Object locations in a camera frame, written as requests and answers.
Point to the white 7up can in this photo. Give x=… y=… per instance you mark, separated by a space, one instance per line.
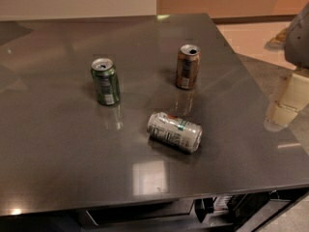
x=175 y=131

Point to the brown soda can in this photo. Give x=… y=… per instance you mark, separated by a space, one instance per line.
x=188 y=64

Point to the beige taped gripper finger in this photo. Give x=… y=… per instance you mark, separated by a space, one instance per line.
x=291 y=98

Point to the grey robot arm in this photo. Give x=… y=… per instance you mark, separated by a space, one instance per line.
x=296 y=46

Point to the black equipment under table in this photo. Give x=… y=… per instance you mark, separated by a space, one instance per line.
x=234 y=209

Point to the green soda can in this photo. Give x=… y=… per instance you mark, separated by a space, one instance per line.
x=105 y=78

